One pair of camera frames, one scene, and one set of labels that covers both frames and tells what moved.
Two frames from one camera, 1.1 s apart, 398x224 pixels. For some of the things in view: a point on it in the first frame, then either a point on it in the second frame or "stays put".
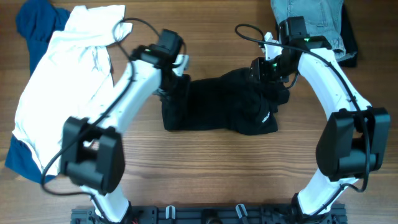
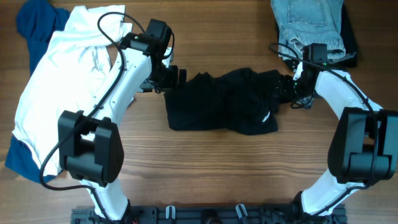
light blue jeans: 322,17 stays put
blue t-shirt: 39,19 stays put
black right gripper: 258,68 -> 282,90
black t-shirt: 232,102 stays put
